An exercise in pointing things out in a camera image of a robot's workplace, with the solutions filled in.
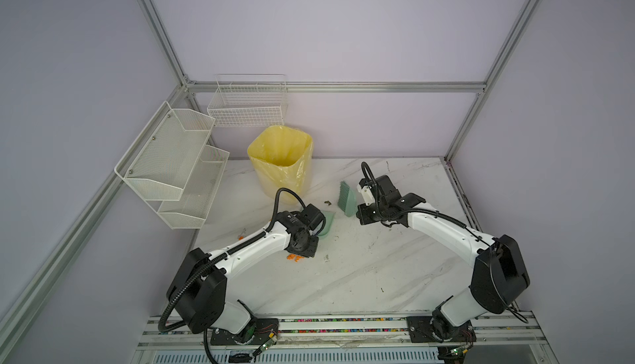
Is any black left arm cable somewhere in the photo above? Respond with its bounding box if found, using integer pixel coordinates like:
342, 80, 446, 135
157, 187, 311, 333

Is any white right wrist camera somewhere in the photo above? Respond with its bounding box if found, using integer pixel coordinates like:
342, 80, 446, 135
357, 184, 375, 206

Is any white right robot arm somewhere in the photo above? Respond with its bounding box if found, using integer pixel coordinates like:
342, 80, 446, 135
356, 176, 531, 342

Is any yellow lined trash bin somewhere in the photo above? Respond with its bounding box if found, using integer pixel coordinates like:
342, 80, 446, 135
247, 125, 314, 198

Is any green plastic dustpan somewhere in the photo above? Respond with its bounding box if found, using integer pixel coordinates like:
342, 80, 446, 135
317, 211, 335, 238

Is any green hand brush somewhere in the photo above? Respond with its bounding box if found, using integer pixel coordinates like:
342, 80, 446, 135
337, 182, 357, 217

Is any white mesh wall shelf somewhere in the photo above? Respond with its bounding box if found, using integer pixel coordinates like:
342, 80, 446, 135
114, 102, 229, 229

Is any white wire wall basket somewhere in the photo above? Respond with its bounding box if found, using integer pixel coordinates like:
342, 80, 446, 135
207, 74, 289, 128

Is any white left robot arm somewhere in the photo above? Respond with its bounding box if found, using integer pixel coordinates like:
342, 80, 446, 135
158, 205, 327, 344

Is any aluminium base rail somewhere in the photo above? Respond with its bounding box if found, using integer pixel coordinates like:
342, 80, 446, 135
132, 312, 558, 363

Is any orange paper scrap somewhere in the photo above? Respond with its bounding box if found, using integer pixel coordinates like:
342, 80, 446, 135
286, 254, 303, 263

